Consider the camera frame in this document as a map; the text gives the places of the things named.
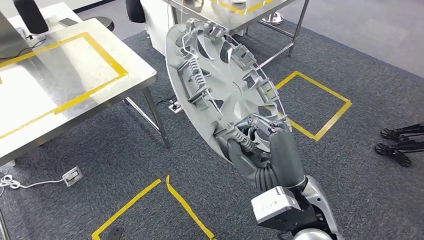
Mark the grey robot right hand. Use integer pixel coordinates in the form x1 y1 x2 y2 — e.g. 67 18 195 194
226 113 306 191

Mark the silver plastic wheel hubcap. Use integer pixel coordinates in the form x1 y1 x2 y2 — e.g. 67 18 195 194
164 18 292 167

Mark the steel workbench table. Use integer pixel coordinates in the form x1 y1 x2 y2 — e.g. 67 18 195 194
0 18 172 168
164 0 311 72

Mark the black robot chest part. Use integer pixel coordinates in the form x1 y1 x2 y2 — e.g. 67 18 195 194
105 226 125 240

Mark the yellow floor tape square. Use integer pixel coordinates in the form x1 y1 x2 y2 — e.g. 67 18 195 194
264 70 353 143

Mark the grey floor power outlet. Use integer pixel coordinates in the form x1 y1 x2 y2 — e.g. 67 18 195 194
167 100 184 116
61 166 84 188

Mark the chrome stool base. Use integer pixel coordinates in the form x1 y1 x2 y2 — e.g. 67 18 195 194
260 10 286 26

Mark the yellow tape rectangle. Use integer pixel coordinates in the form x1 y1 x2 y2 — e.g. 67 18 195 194
211 0 276 16

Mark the white desk side panel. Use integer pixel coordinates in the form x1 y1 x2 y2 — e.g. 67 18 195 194
140 0 186 57

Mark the person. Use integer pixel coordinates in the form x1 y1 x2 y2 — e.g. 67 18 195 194
124 0 147 24

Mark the black round stool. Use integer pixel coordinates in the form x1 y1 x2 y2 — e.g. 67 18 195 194
86 15 116 33

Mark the black phone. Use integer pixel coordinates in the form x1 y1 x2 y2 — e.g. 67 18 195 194
58 17 79 28

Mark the black speaker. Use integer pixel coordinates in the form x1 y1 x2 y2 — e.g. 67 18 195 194
12 0 50 35

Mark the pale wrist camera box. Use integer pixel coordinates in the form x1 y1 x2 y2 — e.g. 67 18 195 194
250 185 303 225

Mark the black table cable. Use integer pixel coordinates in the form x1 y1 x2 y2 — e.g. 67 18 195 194
0 33 48 61

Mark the white floor cable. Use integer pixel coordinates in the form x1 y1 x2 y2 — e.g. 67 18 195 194
0 173 64 190

